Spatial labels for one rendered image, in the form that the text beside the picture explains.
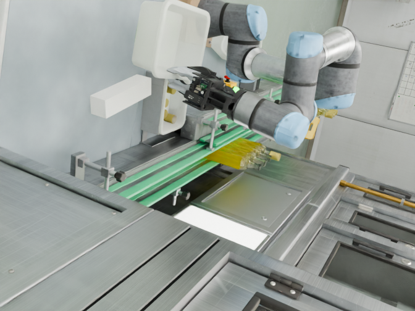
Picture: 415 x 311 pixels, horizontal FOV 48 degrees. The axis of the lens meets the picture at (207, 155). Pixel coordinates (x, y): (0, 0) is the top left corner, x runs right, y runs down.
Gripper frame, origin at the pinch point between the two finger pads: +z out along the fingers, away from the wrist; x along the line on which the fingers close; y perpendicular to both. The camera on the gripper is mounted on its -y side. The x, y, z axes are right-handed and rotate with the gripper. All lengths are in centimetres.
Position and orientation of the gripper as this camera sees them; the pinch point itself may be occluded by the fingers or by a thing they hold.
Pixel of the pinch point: (172, 73)
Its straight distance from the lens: 114.4
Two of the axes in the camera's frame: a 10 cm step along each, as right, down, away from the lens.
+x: -3.3, 9.0, 3.0
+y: -4.5, 1.3, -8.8
